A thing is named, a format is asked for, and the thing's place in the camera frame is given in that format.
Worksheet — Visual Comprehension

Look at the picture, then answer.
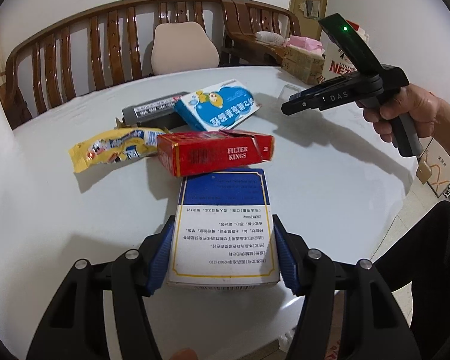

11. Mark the white and blue medicine box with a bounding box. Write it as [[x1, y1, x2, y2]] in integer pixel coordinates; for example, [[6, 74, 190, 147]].
[[167, 168, 280, 290]]

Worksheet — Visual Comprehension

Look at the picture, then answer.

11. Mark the red cigarette pack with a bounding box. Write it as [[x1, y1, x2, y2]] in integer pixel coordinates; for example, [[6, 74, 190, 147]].
[[157, 130, 275, 177]]

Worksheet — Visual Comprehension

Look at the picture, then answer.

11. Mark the yellow snack wrapper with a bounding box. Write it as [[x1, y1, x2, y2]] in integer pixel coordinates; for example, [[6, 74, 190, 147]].
[[69, 127, 165, 173]]

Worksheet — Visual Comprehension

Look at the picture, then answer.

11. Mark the blue cartoon medicine box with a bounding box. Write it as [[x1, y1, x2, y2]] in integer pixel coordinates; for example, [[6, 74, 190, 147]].
[[174, 79, 260, 132]]

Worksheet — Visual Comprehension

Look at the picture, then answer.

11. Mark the dark grey crystal-bullet box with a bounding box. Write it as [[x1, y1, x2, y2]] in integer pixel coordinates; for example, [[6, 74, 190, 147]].
[[116, 92, 187, 130]]

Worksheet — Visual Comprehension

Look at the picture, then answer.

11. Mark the yellow room door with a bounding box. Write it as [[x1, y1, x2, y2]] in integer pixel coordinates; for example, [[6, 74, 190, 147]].
[[289, 0, 328, 40]]

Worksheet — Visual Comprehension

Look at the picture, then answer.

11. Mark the person's right hand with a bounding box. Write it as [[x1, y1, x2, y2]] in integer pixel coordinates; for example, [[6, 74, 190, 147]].
[[357, 84, 450, 143]]

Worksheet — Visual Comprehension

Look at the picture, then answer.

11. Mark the Nezha popcorn bucket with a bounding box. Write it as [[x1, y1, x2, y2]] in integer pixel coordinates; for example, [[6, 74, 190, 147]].
[[319, 39, 356, 83]]

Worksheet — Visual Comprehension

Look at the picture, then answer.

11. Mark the small brown carton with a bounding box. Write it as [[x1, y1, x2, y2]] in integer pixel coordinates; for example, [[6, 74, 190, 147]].
[[282, 46, 325, 86]]

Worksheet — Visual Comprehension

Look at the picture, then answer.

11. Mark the pink plastic bag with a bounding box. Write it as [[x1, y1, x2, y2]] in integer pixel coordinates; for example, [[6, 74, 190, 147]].
[[288, 36, 324, 55]]

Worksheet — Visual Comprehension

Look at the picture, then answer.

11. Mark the red stool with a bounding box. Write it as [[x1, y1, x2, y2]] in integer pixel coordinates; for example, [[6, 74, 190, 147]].
[[170, 348, 198, 360]]

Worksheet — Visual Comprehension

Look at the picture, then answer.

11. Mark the grey neck pillow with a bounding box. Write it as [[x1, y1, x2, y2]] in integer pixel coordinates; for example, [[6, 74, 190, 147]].
[[255, 31, 286, 47]]

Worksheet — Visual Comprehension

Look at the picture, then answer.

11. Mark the wooden armchair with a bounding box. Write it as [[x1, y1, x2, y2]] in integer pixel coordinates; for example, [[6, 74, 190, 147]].
[[229, 0, 301, 66]]

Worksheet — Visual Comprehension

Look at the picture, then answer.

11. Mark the beige back cushion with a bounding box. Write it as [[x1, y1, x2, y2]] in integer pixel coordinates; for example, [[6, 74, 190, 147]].
[[151, 21, 219, 76]]

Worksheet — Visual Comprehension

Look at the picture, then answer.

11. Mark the long wooden bench sofa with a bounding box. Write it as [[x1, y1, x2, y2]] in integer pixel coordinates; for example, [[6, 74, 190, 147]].
[[2, 0, 242, 128]]

